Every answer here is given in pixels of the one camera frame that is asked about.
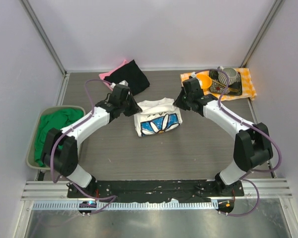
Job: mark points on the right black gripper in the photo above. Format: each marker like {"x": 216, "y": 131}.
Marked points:
{"x": 186, "y": 99}

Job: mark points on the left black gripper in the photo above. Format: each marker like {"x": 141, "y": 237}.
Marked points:
{"x": 126, "y": 104}

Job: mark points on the white flower print t-shirt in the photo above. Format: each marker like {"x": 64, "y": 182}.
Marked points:
{"x": 157, "y": 117}

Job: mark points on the grey plastic tray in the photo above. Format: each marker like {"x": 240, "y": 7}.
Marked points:
{"x": 30, "y": 160}

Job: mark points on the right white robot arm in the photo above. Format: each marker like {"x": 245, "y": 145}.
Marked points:
{"x": 251, "y": 145}

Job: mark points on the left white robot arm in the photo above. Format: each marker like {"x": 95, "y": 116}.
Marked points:
{"x": 62, "y": 146}

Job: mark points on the orange bowl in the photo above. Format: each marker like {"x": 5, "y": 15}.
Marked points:
{"x": 207, "y": 81}

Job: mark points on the folded black t-shirt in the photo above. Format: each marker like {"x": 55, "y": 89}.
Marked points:
{"x": 131, "y": 73}

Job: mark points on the black patterned plate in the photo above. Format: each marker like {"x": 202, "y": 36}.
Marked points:
{"x": 216, "y": 87}

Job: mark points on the folded pink t-shirt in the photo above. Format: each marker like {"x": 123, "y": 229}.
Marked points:
{"x": 103, "y": 75}

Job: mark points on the striped grey cup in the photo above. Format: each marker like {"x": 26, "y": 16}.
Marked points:
{"x": 233, "y": 75}

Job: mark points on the orange checkered cloth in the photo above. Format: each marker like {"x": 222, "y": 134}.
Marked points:
{"x": 248, "y": 90}

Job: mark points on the green t-shirt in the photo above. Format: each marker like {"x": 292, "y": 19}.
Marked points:
{"x": 54, "y": 118}

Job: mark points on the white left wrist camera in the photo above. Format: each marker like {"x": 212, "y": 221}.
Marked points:
{"x": 122, "y": 83}

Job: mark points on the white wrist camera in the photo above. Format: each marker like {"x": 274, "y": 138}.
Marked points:
{"x": 194, "y": 75}
{"x": 122, "y": 83}

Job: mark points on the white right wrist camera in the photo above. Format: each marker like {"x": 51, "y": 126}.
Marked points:
{"x": 194, "y": 75}

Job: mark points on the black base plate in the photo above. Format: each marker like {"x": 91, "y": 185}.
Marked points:
{"x": 157, "y": 191}

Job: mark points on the slotted cable duct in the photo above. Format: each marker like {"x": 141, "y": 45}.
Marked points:
{"x": 90, "y": 205}

